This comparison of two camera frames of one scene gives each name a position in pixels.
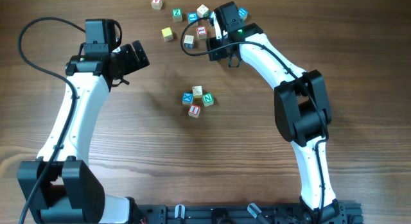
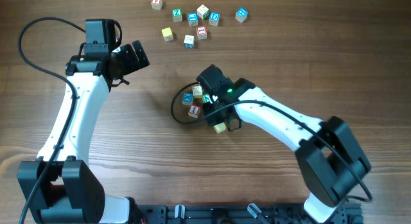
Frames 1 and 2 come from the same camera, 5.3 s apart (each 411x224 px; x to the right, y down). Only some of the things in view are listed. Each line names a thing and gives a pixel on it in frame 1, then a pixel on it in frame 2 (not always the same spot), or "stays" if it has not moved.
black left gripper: [133, 63] stays
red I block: [194, 111] stays
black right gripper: [212, 43] → [216, 120]
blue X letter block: [187, 98] stays
